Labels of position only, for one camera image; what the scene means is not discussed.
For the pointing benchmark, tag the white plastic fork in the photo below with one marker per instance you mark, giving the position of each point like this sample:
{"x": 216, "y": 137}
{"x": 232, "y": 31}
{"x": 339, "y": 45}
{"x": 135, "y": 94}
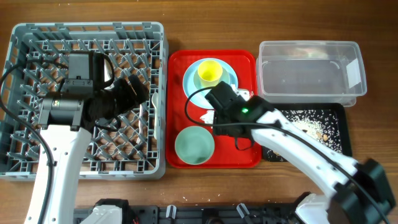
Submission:
{"x": 141, "y": 125}

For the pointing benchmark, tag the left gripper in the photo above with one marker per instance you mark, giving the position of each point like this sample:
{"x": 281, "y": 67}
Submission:
{"x": 130, "y": 100}

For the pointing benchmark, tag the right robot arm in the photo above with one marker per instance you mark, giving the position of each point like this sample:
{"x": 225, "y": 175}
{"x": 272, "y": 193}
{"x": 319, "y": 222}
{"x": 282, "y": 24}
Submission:
{"x": 351, "y": 192}

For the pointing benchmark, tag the red plastic tray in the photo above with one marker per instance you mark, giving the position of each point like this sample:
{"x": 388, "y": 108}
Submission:
{"x": 228, "y": 154}

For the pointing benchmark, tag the rice and food scraps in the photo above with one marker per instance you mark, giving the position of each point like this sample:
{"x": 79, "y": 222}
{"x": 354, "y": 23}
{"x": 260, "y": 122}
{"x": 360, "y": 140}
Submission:
{"x": 321, "y": 125}

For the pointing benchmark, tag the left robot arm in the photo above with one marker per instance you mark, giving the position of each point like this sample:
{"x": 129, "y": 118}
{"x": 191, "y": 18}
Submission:
{"x": 67, "y": 120}

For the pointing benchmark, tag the light blue plate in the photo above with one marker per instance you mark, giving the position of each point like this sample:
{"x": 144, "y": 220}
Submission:
{"x": 189, "y": 87}

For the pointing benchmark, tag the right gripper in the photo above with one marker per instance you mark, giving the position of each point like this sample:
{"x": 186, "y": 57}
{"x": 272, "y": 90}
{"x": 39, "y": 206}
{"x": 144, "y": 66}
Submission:
{"x": 219, "y": 126}

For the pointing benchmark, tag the clear plastic bin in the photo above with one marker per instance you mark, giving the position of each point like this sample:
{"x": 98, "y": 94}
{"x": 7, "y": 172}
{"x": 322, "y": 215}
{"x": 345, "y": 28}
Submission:
{"x": 310, "y": 71}

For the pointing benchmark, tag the yellow plastic cup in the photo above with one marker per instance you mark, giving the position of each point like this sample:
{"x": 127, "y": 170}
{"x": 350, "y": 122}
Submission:
{"x": 209, "y": 72}

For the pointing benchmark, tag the white tissue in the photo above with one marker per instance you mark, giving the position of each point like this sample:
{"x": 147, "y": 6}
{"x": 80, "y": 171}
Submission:
{"x": 207, "y": 118}

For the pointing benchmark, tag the green bowl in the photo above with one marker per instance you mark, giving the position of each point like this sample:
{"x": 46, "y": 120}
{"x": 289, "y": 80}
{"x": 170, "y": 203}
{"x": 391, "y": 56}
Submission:
{"x": 194, "y": 145}

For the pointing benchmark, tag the black plastic tray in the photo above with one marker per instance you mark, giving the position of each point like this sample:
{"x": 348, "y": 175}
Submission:
{"x": 337, "y": 108}

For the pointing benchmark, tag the white plastic spoon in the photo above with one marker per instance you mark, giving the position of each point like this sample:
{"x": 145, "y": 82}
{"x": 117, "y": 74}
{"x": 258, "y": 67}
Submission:
{"x": 154, "y": 100}

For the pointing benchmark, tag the grey dishwasher rack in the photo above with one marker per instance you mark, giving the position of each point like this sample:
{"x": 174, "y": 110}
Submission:
{"x": 134, "y": 48}

